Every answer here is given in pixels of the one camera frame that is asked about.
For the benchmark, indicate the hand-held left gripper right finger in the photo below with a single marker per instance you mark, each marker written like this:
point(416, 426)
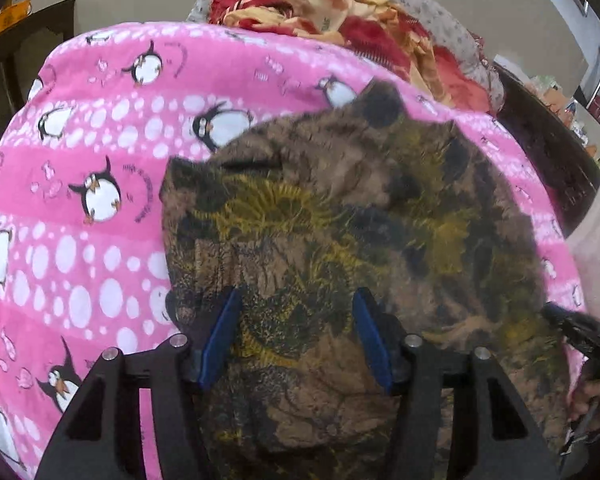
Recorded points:
point(374, 345)

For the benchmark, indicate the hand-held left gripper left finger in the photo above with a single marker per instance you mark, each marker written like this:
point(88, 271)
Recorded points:
point(221, 342)

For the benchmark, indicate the dark wooden bed frame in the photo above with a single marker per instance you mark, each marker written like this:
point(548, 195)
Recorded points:
point(545, 145)

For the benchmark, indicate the red floral quilt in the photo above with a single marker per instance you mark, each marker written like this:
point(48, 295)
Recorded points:
point(445, 35)

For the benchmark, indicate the pile of colourful household goods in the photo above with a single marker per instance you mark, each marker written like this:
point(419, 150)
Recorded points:
point(565, 105)

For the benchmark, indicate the dark wooden chair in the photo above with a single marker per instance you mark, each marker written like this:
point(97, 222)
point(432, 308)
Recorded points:
point(20, 60)

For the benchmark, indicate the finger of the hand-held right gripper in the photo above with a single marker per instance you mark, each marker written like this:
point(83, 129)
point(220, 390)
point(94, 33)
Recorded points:
point(572, 327)

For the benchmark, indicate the brown sunflower print cloth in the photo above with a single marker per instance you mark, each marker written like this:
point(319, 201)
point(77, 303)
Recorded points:
point(330, 240)

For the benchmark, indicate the red orange floral blanket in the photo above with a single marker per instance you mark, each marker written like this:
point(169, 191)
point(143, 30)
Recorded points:
point(370, 25)

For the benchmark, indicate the pink penguin print blanket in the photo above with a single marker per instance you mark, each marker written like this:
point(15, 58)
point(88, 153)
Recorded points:
point(105, 135)

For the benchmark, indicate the pale beige cloth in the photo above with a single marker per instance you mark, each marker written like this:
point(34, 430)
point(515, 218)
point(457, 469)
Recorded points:
point(595, 240)

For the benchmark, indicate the person's right hand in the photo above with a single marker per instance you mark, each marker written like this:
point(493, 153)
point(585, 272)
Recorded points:
point(591, 397)

